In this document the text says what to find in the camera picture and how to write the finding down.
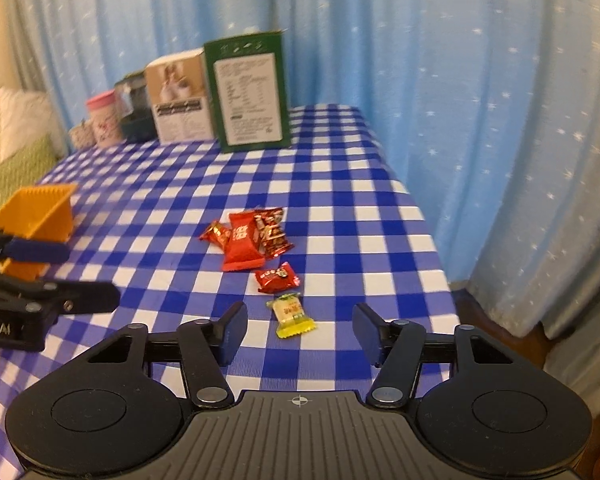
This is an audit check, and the small red gold candy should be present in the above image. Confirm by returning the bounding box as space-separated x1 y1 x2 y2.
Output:
199 220 232 252

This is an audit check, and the large red candy packet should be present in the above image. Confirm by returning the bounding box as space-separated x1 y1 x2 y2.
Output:
222 211 265 272

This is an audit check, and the yellow candy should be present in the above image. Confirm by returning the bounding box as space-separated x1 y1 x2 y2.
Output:
266 292 316 339

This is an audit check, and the dark red printed snack packet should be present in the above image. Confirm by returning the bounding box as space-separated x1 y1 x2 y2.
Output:
253 207 294 260

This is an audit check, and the orange plastic tray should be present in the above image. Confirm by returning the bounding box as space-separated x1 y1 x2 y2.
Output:
0 182 80 282

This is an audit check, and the green sofa cushion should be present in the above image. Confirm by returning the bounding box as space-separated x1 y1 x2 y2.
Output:
0 136 58 208

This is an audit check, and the grey lace-trimmed cover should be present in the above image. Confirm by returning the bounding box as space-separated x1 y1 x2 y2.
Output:
543 286 600 416

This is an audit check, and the white pillow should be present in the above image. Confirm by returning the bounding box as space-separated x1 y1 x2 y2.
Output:
0 87 69 162

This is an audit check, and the small patterned ceramic cup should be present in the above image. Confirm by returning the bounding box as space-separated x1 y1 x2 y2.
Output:
68 119 96 151

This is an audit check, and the pink cartoon tumbler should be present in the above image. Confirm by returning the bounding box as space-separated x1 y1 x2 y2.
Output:
86 90 123 148

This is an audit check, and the dark green glass humidifier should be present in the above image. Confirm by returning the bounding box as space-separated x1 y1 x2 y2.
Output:
114 70 157 143

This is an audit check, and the white beige product box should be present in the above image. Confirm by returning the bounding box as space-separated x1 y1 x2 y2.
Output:
144 48 214 144

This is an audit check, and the blue white checkered tablecloth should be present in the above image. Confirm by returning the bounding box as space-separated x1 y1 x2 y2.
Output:
0 104 457 479

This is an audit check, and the green carton box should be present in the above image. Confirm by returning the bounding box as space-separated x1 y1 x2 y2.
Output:
204 30 291 153

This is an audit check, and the blue star curtain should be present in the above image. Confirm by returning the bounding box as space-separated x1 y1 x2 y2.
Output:
6 0 600 337

